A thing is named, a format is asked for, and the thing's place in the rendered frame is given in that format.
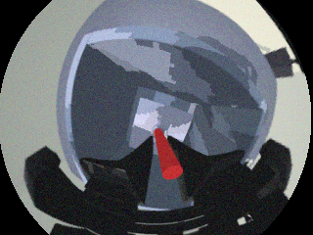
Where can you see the red peg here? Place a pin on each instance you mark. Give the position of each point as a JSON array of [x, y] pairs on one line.
[[169, 165]]

